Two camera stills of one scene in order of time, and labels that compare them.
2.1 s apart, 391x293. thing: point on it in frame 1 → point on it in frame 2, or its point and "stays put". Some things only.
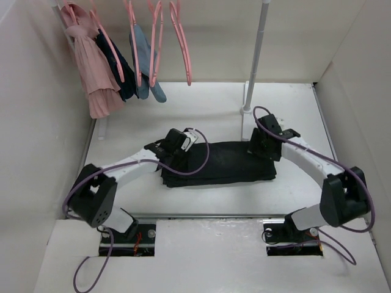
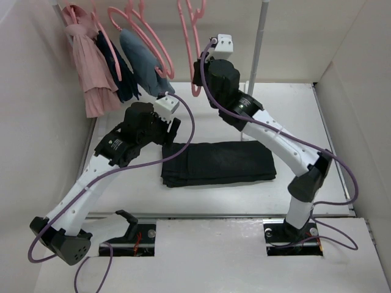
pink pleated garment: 95,71 stays put
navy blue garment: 127,88 stays put
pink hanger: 175,10 → 194,17
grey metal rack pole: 259,38 stays put
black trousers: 230,162 stays put
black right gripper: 255,136 → 198,65
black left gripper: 175,163 → 164,137
